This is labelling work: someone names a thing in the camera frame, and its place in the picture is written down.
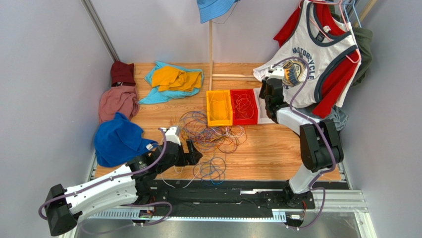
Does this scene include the blue bucket hat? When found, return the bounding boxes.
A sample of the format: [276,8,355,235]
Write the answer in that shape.
[196,0,238,24]

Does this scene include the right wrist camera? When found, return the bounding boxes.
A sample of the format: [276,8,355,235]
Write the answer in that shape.
[266,65,285,80]

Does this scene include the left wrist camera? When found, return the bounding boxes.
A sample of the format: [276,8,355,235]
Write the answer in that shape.
[165,125,181,146]

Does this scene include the coloured cable pile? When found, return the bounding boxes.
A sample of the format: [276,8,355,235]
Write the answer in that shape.
[160,110,247,189]

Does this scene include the olive green garment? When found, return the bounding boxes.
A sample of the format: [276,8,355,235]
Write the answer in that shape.
[331,13,373,87]

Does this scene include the pink cloth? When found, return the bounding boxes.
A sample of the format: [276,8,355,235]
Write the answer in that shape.
[98,85,139,123]

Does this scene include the white motorcycle tank top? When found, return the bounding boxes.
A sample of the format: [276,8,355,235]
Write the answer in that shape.
[253,0,362,109]

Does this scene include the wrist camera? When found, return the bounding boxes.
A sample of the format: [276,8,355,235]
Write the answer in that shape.
[165,125,181,146]
[266,65,285,80]

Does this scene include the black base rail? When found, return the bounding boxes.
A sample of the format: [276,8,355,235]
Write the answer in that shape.
[134,179,316,218]

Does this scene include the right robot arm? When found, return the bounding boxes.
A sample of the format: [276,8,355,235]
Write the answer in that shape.
[259,78,344,207]

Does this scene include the white plastic bin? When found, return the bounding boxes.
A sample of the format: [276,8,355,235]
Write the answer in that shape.
[253,88,275,124]

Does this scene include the yellow plastic bin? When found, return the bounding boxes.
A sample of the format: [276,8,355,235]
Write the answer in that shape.
[206,90,233,127]

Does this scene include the mustard yellow shirt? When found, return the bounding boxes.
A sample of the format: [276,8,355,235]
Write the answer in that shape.
[151,66,202,92]

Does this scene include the red plastic bin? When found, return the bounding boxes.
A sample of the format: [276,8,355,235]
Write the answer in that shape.
[229,89,258,125]

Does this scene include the grey denim shorts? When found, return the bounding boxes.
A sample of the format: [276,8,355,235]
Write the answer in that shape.
[296,104,348,131]

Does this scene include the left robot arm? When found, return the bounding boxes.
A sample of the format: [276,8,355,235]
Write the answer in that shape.
[39,139,203,237]

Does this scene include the aluminium corner profile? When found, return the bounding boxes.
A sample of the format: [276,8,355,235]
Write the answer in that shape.
[81,0,120,61]

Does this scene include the yellow cable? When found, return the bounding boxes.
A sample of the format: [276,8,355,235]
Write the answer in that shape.
[209,92,231,123]

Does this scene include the blue cloth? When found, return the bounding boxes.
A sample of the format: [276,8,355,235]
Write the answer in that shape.
[94,112,158,168]

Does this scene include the wooden stand pole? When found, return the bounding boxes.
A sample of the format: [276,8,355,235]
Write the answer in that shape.
[208,20,255,90]

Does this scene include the red cable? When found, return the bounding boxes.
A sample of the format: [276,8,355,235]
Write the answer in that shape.
[233,92,256,121]

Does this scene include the pink clothes hanger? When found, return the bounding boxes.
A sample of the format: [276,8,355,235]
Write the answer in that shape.
[310,0,362,64]

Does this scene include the cyan shirt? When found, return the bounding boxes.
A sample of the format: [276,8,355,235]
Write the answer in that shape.
[139,61,204,104]

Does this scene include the maroon cloth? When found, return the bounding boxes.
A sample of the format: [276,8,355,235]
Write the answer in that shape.
[110,61,136,87]

